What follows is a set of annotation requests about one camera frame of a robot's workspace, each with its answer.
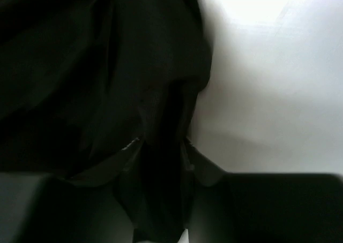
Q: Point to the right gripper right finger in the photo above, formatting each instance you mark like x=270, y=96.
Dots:
x=262, y=207

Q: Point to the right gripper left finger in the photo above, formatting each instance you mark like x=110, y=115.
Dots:
x=36, y=207

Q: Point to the black pleated skirt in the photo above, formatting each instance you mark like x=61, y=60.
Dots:
x=101, y=93

